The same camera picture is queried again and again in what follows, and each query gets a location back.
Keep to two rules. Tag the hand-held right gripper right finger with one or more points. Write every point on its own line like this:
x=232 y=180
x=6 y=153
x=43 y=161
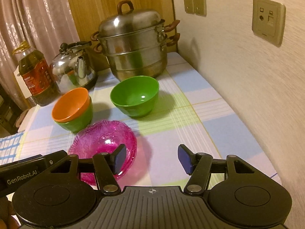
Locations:
x=184 y=158

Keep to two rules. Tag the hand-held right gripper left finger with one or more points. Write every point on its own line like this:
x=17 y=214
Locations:
x=119 y=159

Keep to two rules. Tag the green plastic bowl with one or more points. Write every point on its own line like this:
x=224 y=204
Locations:
x=81 y=121
x=135 y=97

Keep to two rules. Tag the orange plastic bowl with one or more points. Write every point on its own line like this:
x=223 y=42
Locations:
x=69 y=105

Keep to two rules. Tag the person's left hand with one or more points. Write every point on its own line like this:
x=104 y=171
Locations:
x=9 y=221

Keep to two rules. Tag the blue checked towel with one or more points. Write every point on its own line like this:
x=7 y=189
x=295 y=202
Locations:
x=9 y=145

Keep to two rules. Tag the pastel checked tablecloth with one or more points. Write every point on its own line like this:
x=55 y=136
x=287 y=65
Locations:
x=190 y=124

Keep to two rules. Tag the black folding rack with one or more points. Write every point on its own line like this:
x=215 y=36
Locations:
x=8 y=109

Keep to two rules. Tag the white wooden chair back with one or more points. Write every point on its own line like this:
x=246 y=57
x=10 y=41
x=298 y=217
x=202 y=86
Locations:
x=23 y=89

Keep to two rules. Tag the cooking oil bottle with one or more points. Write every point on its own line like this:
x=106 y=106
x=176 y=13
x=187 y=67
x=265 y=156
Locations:
x=38 y=76

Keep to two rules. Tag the stainless steel kettle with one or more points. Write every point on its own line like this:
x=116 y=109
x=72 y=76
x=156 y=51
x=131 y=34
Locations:
x=66 y=74

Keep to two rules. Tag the stainless steel steamer pot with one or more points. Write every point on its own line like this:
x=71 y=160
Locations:
x=135 y=59

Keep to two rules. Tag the steel steamer pot lid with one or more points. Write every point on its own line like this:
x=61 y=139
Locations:
x=131 y=21

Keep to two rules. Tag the pink sheer curtain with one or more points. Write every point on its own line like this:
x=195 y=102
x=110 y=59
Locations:
x=35 y=12

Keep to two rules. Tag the beige wall socket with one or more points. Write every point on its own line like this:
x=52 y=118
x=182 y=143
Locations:
x=199 y=3
x=188 y=3

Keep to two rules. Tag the beige wall outlet panel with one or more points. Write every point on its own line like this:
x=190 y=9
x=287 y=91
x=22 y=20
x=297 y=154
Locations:
x=268 y=21

